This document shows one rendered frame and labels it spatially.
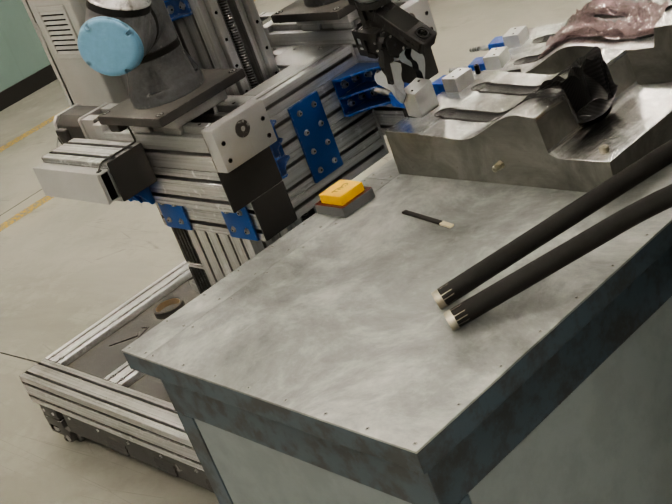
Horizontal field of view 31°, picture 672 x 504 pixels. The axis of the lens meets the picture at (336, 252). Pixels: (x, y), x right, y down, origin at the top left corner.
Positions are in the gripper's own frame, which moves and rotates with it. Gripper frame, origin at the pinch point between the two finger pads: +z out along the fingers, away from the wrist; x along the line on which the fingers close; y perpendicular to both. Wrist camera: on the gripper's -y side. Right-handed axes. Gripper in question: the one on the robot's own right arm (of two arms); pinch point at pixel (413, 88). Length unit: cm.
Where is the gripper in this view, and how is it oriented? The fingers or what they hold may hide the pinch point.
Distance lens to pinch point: 227.3
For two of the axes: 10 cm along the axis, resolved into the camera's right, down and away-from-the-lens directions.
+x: -6.4, 6.2, -4.5
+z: 3.2, 7.5, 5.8
